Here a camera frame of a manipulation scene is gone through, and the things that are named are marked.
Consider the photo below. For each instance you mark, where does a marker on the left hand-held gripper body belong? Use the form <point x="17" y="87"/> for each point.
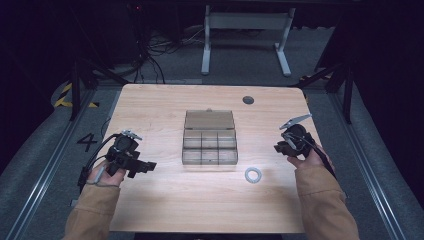
<point x="124" y="148"/>

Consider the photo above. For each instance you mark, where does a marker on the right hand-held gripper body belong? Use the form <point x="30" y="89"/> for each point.
<point x="300" y="138"/>

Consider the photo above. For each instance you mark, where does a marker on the person's right hand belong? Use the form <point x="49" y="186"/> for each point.
<point x="310" y="160"/>

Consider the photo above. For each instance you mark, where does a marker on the person's left hand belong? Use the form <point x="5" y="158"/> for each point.
<point x="108" y="178"/>

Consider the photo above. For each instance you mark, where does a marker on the black metal stand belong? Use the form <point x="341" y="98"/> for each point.
<point x="75" y="90"/>
<point x="348" y="96"/>

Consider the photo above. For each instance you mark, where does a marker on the clear plastic compartment box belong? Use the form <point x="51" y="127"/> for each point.
<point x="210" y="140"/>

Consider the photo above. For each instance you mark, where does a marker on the yellow black hazard tape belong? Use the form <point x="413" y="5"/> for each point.
<point x="63" y="96"/>

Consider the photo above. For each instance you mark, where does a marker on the grey metal floor rail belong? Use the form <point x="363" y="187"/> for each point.
<point x="366" y="156"/>
<point x="50" y="163"/>

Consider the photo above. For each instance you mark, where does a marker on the white metal table frame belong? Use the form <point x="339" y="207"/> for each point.
<point x="246" y="21"/>

